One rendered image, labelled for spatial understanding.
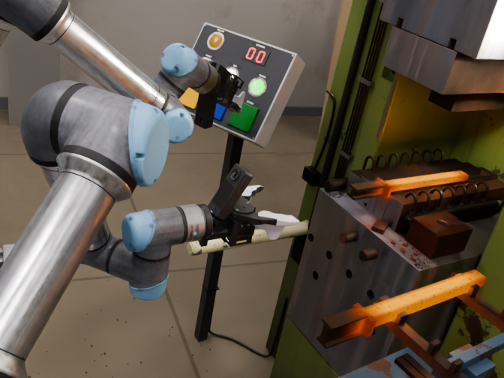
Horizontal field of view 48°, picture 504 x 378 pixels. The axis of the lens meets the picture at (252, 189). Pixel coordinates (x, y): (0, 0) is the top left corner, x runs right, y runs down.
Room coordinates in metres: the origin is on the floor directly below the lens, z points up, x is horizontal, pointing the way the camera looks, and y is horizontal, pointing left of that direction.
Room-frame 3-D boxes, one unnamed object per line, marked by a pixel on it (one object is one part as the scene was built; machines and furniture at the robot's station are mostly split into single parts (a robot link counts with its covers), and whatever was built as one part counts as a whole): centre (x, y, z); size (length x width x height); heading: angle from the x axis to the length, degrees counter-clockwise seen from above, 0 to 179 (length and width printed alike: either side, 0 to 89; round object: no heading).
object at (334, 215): (1.37, -0.52, 0.69); 0.56 x 0.38 x 0.45; 126
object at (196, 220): (0.96, 0.11, 0.98); 0.08 x 0.05 x 0.08; 36
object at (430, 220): (1.18, -0.46, 0.95); 0.12 x 0.09 x 0.07; 126
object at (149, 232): (0.92, 0.17, 0.98); 0.11 x 0.08 x 0.09; 126
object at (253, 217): (1.01, -0.02, 1.00); 0.09 x 0.05 x 0.02; 90
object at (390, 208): (1.41, -0.48, 0.96); 0.42 x 0.20 x 0.09; 126
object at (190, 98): (1.64, 0.24, 1.01); 0.07 x 0.05 x 0.07; 61
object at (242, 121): (1.54, 0.06, 1.01); 0.07 x 0.05 x 0.07; 61
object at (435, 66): (1.41, -0.48, 1.32); 0.42 x 0.20 x 0.10; 126
